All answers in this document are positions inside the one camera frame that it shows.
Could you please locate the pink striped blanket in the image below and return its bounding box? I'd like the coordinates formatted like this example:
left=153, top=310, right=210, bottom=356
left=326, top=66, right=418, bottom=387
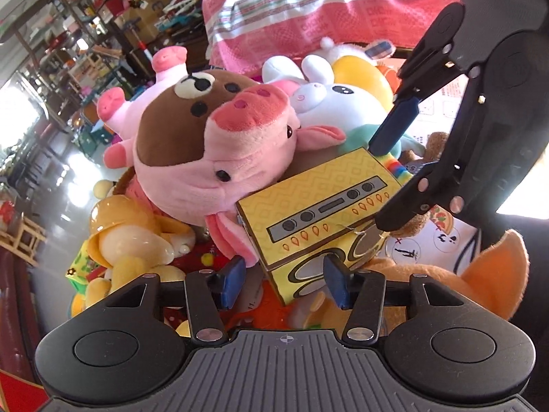
left=201, top=0, right=469, bottom=75

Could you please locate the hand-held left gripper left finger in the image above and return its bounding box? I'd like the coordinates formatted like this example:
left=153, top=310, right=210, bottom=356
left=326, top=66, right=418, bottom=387
left=104, top=255, right=248, bottom=346

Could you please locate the white bunny plush toy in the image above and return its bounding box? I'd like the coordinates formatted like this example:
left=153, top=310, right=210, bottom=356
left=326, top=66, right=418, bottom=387
left=261, top=54, right=414, bottom=157

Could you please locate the yellow cardboard toy radio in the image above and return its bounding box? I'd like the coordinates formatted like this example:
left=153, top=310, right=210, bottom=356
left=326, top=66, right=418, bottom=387
left=234, top=146, right=405, bottom=308

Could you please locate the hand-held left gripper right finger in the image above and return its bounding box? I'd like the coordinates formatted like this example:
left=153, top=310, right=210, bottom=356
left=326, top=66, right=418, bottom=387
left=323, top=254, right=475, bottom=347

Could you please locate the small brown plush toy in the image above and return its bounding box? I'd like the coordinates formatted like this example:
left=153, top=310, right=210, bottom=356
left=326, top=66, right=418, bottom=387
left=409, top=131, right=449, bottom=172

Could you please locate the white printed sheet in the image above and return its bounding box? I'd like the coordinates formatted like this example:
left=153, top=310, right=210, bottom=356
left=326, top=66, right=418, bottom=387
left=385, top=208, right=483, bottom=276

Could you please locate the orange fox plush toy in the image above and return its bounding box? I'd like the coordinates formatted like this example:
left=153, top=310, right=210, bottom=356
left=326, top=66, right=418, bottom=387
left=362, top=228, right=529, bottom=323

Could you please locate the yellow hat duck plush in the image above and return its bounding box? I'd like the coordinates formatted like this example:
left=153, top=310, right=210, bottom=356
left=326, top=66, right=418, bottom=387
left=88, top=194, right=197, bottom=269

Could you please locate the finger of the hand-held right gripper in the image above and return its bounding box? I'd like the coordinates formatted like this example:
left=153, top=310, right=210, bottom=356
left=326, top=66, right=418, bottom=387
left=374, top=157, right=469, bottom=234
left=370, top=2, right=467, bottom=156

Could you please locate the storage shelf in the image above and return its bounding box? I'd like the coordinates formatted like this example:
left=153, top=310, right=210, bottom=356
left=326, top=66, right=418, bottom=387
left=15, top=0, right=129, bottom=108

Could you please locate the pink pig plush toy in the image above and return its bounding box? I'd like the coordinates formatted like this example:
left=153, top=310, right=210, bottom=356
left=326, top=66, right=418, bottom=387
left=174, top=79, right=347, bottom=267

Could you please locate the yellow round plush toy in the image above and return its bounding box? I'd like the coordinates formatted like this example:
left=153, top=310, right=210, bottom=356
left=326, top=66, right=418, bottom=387
left=332, top=55, right=396, bottom=110

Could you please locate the pale yellow plush toy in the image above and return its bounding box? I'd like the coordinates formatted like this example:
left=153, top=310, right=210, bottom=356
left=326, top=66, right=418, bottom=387
left=70, top=255, right=190, bottom=337

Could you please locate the wooden stool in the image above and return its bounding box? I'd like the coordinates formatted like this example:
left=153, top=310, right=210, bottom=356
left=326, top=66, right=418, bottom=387
left=0, top=214, right=47, bottom=267

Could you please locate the dark red sofa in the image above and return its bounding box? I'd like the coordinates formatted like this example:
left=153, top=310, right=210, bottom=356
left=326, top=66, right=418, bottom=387
left=0, top=247, right=41, bottom=378

